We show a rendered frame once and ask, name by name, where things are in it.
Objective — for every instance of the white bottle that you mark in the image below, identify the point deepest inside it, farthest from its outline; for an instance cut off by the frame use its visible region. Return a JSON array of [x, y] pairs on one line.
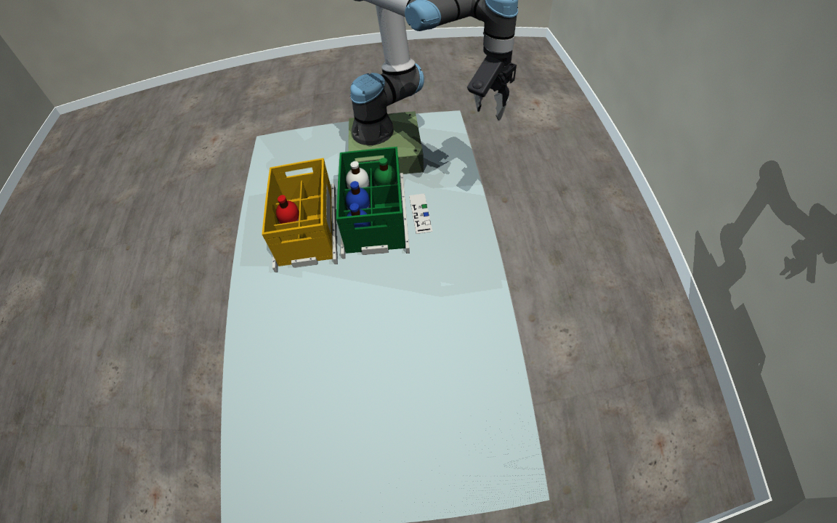
[[357, 174]]

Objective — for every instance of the dark green crate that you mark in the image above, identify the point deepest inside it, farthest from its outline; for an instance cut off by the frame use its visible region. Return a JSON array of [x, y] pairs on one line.
[[385, 209]]

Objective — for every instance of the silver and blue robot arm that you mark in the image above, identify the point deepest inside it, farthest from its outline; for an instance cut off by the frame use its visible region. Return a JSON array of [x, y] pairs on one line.
[[371, 93]]

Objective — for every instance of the yellow crate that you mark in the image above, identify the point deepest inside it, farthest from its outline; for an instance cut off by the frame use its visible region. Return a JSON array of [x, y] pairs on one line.
[[316, 240]]

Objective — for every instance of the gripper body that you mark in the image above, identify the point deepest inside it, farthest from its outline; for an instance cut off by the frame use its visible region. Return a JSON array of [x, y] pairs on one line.
[[506, 70]]

